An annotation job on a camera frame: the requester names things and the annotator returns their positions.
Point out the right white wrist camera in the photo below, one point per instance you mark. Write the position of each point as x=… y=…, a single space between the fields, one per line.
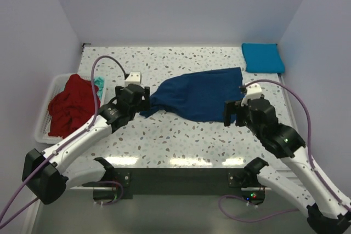
x=252 y=92

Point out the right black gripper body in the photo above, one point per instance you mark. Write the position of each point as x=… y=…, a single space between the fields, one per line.
x=252 y=126

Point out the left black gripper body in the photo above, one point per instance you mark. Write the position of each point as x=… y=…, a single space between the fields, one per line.
x=119 y=93

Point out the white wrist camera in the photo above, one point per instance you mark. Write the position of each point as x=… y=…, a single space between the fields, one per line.
x=252 y=92
x=133 y=78

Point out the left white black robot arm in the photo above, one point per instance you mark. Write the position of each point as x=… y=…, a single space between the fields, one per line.
x=43 y=172

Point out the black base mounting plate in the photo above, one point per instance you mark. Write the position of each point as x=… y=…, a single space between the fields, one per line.
x=127 y=182

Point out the mint green t shirt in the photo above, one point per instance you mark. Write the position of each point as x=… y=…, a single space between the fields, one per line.
x=99 y=82

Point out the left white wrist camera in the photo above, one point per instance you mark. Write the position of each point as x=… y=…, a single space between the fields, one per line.
x=133 y=78

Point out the red t shirt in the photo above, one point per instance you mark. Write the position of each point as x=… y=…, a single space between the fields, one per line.
x=71 y=108

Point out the folded light blue t shirt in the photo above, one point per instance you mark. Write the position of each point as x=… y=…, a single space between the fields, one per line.
x=262 y=58

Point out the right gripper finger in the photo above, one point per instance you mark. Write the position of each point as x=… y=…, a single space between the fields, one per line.
x=229 y=118
x=230 y=106

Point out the dark blue t shirt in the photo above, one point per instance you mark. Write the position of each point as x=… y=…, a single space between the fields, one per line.
x=198 y=96

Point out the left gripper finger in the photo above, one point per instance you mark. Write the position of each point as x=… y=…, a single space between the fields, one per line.
x=146 y=95
x=141 y=106

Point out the white plastic laundry basket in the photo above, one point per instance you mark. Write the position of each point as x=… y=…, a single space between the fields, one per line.
x=43 y=125

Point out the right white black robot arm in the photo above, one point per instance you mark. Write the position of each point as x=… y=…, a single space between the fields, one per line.
x=324 y=213

